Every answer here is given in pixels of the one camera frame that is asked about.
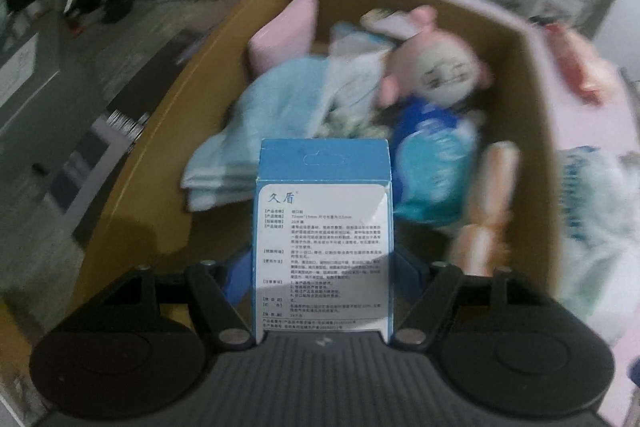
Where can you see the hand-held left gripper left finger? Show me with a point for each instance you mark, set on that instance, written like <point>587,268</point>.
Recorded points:
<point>237,277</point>

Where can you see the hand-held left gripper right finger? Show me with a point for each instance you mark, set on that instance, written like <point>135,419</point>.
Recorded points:
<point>407,274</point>

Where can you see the blue white medicine box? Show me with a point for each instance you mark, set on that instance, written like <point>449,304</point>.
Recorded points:
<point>325,232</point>

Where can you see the orange sausage packet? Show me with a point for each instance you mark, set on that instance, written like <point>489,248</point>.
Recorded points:
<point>487,197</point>

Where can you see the blue tissue packet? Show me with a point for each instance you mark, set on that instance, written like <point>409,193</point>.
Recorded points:
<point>430,157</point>

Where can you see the green white floral cloth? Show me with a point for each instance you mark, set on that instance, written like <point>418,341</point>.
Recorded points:
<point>350,124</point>

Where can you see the blue checked towel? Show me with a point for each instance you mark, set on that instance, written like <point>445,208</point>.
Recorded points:
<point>260,117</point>

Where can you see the cardboard box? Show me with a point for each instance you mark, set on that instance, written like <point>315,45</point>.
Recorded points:
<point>530,112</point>

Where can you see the pink plush doll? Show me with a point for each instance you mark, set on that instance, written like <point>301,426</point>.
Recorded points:
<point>445,67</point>

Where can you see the white blue packet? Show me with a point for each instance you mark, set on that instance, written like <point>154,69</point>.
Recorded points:
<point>360,39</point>

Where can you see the pink cloth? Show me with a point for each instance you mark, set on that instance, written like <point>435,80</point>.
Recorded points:
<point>285,37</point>

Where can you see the white plastic bag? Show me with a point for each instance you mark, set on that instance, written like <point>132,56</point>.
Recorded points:
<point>600,227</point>

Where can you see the red pink wet wipe pack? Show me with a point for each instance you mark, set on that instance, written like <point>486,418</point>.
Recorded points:
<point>582,62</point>

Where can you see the grey storage bin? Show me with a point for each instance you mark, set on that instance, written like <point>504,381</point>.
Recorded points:
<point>45,72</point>

